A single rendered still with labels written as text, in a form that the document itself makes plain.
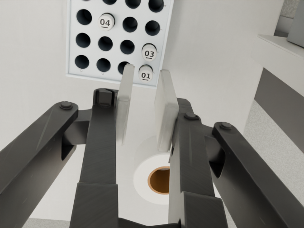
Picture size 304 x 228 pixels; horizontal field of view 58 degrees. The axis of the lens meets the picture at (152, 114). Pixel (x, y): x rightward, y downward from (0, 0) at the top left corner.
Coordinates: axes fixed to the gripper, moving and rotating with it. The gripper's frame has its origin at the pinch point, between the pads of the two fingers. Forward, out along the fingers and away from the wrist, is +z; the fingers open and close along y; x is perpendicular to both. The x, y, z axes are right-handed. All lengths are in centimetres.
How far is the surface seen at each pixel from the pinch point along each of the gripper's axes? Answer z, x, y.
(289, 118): 41, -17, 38
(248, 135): 86, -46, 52
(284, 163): 86, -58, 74
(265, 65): 0.9, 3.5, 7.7
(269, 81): 57, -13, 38
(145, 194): 6.4, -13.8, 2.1
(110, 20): 5.4, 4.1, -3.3
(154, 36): 6.9, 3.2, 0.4
